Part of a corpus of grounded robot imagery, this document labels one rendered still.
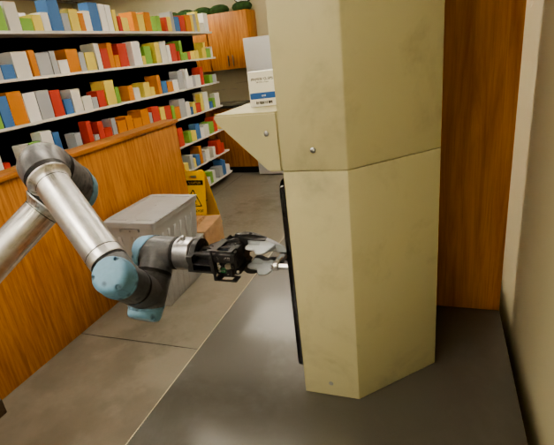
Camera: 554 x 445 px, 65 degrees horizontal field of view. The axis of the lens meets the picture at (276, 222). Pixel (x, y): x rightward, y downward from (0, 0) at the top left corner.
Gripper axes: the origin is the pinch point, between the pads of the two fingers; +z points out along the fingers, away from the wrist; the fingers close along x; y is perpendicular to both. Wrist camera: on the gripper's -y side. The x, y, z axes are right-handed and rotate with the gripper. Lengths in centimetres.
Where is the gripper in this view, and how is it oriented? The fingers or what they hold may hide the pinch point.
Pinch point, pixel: (284, 253)
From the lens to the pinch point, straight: 93.0
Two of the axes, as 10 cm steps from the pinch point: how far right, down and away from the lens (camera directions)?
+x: -1.1, -9.3, -3.6
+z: 9.4, 0.2, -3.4
